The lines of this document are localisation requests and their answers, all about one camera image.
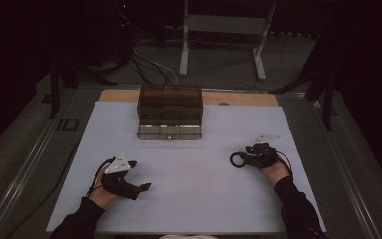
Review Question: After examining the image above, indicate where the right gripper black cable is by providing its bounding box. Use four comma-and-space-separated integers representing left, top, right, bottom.
275, 150, 294, 177

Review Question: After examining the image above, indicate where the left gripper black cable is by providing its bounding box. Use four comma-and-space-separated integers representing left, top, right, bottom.
86, 157, 116, 197

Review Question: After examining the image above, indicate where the white floor cable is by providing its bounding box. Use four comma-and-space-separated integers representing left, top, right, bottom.
135, 39, 179, 85

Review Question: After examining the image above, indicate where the dark translucent drawer box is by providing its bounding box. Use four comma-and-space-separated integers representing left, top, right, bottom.
136, 85, 204, 141

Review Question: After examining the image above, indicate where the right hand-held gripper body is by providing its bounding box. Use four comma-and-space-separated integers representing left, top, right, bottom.
245, 133, 282, 168

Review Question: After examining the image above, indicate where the black tripod stand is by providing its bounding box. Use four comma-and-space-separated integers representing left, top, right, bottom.
268, 33, 341, 132
48, 49, 118, 120

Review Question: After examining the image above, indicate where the person's left hand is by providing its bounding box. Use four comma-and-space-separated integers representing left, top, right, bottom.
88, 165, 120, 211

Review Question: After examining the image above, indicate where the white metal stand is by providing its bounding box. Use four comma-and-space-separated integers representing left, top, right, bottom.
178, 0, 277, 82

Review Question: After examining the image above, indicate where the long black floor cable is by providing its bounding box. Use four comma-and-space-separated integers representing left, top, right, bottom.
6, 142, 81, 239

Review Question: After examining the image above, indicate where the white table mat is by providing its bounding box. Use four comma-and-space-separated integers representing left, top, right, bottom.
45, 100, 327, 233

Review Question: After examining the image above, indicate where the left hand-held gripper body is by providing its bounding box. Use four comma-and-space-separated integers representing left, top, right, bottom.
100, 152, 142, 201

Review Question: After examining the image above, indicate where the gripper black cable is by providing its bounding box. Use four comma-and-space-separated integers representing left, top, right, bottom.
86, 157, 116, 197
275, 150, 294, 177

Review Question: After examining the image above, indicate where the black hair tie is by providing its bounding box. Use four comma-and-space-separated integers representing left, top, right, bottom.
229, 151, 247, 169

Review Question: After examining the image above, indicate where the person's right hand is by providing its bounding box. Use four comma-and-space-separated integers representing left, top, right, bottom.
260, 161, 291, 186

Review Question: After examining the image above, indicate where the black floor cable bundle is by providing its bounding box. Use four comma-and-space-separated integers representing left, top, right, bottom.
125, 36, 175, 86

